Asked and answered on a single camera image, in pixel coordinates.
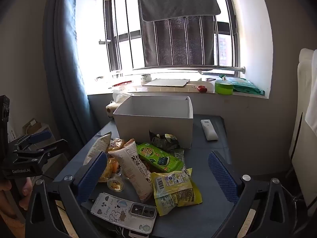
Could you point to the dark window frame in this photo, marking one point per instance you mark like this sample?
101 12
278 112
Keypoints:
110 29

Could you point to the white cardboard box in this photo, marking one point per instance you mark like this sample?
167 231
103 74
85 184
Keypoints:
148 124

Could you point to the black yellow snack packet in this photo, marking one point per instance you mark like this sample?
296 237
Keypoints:
161 140

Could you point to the small jelly cup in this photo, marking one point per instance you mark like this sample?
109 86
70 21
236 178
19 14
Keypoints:
116 185

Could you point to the smartphone with cartoon case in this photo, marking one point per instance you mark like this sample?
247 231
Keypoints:
118 210

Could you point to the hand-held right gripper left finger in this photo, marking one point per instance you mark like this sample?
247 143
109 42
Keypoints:
92 173

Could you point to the blue curtain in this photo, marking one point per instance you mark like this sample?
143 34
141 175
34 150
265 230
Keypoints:
66 79

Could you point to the tissue box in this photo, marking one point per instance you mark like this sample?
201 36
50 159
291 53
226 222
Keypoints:
111 109

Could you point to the cardboard sheet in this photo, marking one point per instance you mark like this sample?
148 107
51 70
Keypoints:
166 82

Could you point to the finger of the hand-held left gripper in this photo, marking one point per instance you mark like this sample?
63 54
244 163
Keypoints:
40 136
53 147

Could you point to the red round case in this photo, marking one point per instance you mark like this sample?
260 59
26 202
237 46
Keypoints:
202 88

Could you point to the white remote control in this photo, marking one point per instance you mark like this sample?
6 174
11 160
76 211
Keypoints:
209 130

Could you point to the small green snack packet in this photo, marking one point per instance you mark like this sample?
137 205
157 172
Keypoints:
179 154

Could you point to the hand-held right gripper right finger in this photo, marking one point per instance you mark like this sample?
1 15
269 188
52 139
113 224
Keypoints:
223 176

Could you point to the grey towel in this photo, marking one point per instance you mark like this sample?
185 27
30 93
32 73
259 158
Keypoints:
178 2

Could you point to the red beaded pen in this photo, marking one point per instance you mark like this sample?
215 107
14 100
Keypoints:
122 83

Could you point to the metal window guard rail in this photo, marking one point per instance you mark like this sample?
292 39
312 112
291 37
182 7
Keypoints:
173 67

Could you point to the green seaweed packet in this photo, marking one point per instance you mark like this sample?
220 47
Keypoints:
153 155

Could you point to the person's left hand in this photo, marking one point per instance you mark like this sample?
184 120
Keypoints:
26 189

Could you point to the small cardboard box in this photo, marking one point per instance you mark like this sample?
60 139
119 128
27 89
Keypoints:
32 125

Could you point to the beige chip packet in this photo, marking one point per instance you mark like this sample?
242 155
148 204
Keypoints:
99 143

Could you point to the green wipes pack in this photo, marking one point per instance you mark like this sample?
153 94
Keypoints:
245 85

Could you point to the yellow-green snack packet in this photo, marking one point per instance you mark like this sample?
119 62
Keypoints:
173 191

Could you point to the white noodle packet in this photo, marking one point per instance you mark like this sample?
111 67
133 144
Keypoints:
133 168

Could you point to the green round container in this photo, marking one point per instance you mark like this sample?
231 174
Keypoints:
223 88

